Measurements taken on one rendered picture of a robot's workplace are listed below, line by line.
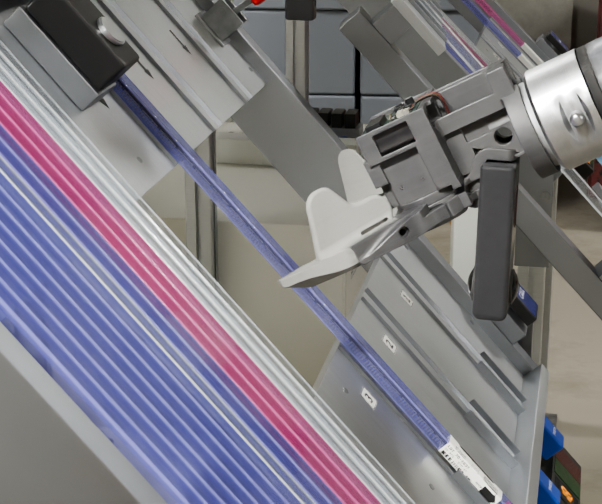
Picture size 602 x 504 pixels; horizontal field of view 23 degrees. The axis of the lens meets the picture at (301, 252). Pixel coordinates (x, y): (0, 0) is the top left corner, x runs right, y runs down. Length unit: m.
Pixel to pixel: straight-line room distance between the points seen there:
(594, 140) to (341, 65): 3.30
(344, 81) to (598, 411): 1.54
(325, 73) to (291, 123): 2.92
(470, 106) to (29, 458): 0.42
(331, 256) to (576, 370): 2.37
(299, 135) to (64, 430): 0.68
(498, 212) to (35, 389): 0.41
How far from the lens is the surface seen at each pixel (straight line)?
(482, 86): 1.03
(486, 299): 1.04
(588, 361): 3.40
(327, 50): 4.27
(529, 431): 1.27
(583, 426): 3.07
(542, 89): 1.00
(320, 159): 1.37
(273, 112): 1.37
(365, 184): 1.11
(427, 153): 1.01
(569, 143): 1.00
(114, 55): 1.00
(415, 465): 1.07
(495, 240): 1.02
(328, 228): 1.00
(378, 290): 1.23
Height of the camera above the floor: 1.26
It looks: 18 degrees down
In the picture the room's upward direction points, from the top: straight up
